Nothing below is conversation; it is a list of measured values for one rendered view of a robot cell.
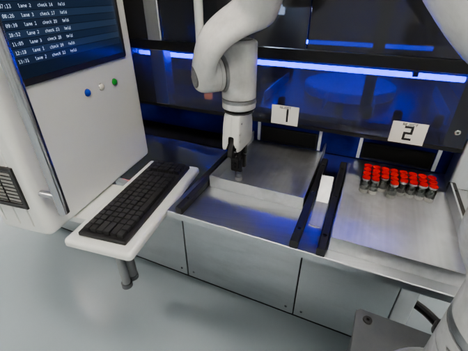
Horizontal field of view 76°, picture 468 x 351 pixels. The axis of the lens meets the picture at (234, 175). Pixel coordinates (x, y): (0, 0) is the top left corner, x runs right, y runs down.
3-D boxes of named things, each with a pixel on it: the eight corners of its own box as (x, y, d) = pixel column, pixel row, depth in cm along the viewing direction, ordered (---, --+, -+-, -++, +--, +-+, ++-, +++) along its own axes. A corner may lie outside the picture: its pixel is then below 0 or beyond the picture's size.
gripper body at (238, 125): (233, 97, 80) (233, 136, 86) (216, 109, 72) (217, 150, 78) (260, 101, 78) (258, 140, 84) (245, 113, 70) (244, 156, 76)
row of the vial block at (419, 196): (359, 184, 85) (363, 170, 82) (432, 199, 78) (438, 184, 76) (359, 188, 83) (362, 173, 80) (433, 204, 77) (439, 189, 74)
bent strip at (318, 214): (318, 193, 81) (322, 174, 78) (330, 195, 80) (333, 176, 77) (308, 224, 70) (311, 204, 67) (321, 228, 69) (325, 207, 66)
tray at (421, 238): (346, 173, 90) (348, 163, 88) (447, 193, 81) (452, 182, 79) (327, 249, 63) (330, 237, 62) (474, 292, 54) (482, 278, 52)
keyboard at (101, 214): (154, 163, 111) (154, 157, 109) (190, 168, 107) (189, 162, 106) (78, 235, 78) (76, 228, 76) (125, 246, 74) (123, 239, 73)
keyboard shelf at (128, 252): (133, 162, 117) (131, 156, 115) (200, 173, 110) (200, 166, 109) (39, 241, 80) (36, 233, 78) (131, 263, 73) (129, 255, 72)
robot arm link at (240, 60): (228, 104, 69) (262, 99, 72) (226, 42, 62) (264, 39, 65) (213, 95, 75) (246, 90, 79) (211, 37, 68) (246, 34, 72)
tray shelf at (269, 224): (240, 142, 113) (240, 137, 112) (457, 182, 89) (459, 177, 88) (166, 216, 76) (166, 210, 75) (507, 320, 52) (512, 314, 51)
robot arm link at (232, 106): (231, 90, 79) (231, 101, 80) (216, 99, 72) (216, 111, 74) (261, 93, 76) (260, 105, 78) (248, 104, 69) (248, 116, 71)
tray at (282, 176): (253, 139, 110) (253, 131, 109) (324, 152, 101) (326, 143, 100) (209, 186, 84) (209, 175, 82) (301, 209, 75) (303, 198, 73)
